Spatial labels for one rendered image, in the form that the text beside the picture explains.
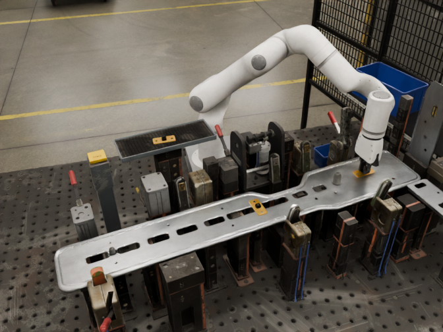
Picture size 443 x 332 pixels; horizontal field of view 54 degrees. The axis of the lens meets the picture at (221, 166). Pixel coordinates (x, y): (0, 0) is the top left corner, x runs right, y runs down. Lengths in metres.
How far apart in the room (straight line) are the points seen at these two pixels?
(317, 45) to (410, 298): 0.98
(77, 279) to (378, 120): 1.13
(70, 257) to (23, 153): 2.54
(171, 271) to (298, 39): 0.90
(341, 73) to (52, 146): 2.87
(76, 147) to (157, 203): 2.39
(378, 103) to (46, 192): 1.57
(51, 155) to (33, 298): 2.15
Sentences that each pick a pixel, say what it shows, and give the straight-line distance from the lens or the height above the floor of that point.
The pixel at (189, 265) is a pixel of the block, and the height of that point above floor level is 1.03.
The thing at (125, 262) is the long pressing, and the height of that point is 1.00.
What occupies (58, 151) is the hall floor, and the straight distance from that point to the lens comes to 3.90.
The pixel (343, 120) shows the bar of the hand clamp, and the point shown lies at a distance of 1.81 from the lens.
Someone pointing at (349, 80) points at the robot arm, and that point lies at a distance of 1.61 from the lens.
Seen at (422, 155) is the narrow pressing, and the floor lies 1.03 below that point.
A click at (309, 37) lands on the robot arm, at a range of 1.61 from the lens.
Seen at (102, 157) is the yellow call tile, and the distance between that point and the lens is 1.64.
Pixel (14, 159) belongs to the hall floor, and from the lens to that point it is 3.95.
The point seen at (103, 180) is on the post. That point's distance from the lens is 1.68.
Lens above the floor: 2.08
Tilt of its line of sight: 37 degrees down
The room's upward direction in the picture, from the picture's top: 1 degrees counter-clockwise
